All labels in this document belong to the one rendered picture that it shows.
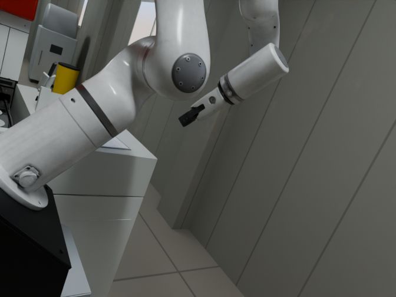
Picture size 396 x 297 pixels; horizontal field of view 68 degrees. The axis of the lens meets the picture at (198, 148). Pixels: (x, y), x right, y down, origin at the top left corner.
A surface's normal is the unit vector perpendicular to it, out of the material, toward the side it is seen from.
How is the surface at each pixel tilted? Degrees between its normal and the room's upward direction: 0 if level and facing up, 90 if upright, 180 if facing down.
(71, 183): 90
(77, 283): 0
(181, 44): 65
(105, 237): 90
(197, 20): 60
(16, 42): 90
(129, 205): 90
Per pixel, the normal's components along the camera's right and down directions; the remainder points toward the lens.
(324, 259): -0.77, -0.14
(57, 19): 0.58, 0.08
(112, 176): 0.55, 0.40
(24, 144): 0.16, -0.14
